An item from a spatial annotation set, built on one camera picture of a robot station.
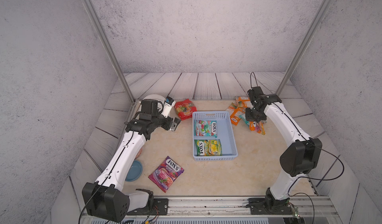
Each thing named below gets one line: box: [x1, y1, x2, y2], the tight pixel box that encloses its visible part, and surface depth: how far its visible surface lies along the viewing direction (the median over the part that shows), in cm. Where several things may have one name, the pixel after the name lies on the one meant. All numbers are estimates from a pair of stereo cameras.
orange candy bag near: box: [225, 102, 246, 126], surface depth 112 cm
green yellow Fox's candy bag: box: [193, 138, 223, 157], surface depth 94 cm
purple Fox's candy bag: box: [148, 155, 185, 194], surface depth 84 cm
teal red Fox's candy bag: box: [193, 119, 218, 138], surface depth 103 cm
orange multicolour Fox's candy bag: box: [249, 120, 267, 135], surface depth 86 cm
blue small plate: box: [125, 160, 143, 182], surface depth 86 cm
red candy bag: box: [174, 98, 198, 121], surface depth 113 cm
